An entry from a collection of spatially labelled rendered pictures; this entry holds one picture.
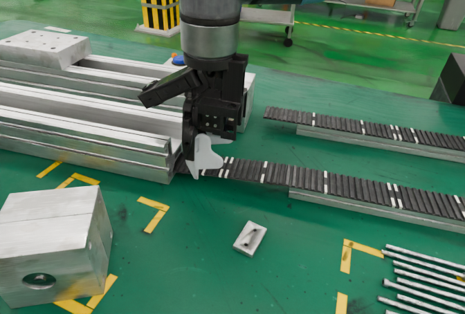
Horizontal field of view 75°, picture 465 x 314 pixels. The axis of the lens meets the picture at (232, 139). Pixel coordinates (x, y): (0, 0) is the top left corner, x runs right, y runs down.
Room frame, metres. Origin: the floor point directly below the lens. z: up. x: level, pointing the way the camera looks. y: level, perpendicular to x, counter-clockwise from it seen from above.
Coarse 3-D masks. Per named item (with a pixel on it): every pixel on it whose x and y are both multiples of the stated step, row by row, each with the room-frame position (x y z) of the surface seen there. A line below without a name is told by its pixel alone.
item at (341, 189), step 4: (336, 176) 0.37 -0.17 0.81; (340, 176) 0.37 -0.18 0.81; (344, 176) 0.37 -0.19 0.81; (336, 180) 0.36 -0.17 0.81; (340, 180) 0.36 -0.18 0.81; (344, 180) 0.36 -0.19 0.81; (336, 184) 0.35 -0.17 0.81; (340, 184) 0.35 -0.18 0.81; (344, 184) 0.35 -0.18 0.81; (336, 188) 0.34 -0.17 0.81; (340, 188) 0.34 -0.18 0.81; (344, 188) 0.34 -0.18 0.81; (336, 192) 0.33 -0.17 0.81; (340, 192) 0.34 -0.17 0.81; (344, 192) 0.33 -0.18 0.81; (340, 196) 0.33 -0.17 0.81; (344, 196) 0.33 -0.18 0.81; (348, 196) 0.33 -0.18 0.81
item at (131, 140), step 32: (0, 96) 0.51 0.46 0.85; (32, 96) 0.49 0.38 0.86; (64, 96) 0.49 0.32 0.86; (0, 128) 0.42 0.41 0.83; (32, 128) 0.42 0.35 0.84; (64, 128) 0.39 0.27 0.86; (96, 128) 0.40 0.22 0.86; (128, 128) 0.45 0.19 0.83; (160, 128) 0.44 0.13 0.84; (64, 160) 0.40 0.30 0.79; (96, 160) 0.39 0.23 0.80; (128, 160) 0.38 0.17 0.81; (160, 160) 0.36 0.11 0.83
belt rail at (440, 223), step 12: (300, 192) 0.35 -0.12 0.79; (312, 192) 0.34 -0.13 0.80; (324, 204) 0.34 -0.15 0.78; (336, 204) 0.33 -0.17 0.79; (348, 204) 0.33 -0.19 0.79; (360, 204) 0.33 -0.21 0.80; (372, 204) 0.32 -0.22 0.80; (384, 216) 0.32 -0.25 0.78; (396, 216) 0.31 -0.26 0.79; (408, 216) 0.31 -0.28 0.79; (420, 216) 0.31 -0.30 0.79; (432, 216) 0.31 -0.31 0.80; (444, 228) 0.30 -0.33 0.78; (456, 228) 0.30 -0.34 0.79
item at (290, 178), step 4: (288, 168) 0.38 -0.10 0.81; (292, 168) 0.39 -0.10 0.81; (296, 168) 0.38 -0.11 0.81; (288, 172) 0.37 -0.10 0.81; (292, 172) 0.38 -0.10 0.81; (296, 172) 0.37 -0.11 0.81; (288, 176) 0.36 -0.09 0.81; (292, 176) 0.36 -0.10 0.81; (296, 176) 0.37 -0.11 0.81; (284, 180) 0.36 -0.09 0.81; (288, 180) 0.35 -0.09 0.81; (292, 180) 0.35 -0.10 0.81; (296, 180) 0.36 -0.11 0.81; (284, 184) 0.35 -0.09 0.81; (288, 184) 0.34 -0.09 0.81; (292, 184) 0.35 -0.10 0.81; (296, 184) 0.35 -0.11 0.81
